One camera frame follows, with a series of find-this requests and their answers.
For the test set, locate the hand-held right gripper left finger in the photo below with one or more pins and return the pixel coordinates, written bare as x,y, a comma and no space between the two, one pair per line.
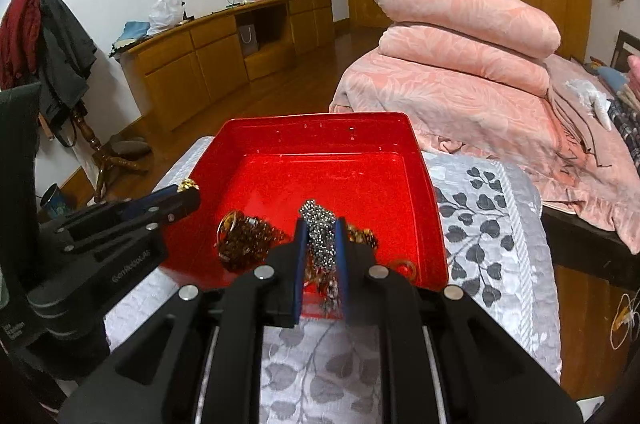
298,264

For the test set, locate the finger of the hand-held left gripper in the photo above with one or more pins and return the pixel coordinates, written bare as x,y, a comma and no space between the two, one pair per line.
120,211
170,211

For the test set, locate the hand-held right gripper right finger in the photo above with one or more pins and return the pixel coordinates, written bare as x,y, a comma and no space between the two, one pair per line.
342,254

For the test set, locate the red tin box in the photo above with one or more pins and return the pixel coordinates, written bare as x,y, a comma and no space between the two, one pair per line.
320,174

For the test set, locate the wooden coat rack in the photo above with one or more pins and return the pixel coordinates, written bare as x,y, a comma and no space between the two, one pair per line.
107,158

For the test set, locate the grey slippers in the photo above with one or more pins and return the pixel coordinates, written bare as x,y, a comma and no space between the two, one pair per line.
130,147

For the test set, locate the amber bangle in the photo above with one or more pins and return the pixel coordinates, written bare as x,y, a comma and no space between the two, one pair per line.
406,265

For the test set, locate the blue tin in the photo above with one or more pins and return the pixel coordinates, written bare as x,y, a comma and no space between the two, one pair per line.
54,204

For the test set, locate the grey leaf-print cloth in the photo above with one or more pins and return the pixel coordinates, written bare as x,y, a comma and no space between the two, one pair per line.
490,254

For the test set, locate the wooden sideboard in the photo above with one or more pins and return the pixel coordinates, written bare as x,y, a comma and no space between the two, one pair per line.
200,63

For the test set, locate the dark jacket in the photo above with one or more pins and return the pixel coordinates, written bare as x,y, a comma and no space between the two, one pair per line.
62,53

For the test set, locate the pink bed blanket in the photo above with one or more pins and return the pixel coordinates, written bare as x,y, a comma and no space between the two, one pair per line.
450,118

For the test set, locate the blue cloth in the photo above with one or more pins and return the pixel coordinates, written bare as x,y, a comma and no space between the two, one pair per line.
131,32

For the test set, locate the small paper gift bag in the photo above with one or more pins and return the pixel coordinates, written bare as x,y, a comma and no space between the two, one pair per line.
248,41

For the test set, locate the white plastic bag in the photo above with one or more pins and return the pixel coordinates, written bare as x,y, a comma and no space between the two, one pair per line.
165,13

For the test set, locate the red garment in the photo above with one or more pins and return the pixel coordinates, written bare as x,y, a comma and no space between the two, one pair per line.
20,33

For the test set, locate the pink folded quilt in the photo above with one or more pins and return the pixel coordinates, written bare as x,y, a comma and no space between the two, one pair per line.
450,58
465,18

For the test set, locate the white cloth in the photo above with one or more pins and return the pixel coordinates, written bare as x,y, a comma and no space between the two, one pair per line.
592,101

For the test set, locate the dark plaid cloth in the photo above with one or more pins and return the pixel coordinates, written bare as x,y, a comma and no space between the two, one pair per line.
625,128

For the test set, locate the blue cushion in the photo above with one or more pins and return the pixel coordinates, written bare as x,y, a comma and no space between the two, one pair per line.
610,76

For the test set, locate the dark headboard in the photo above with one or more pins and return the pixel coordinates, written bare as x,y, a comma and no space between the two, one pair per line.
625,46

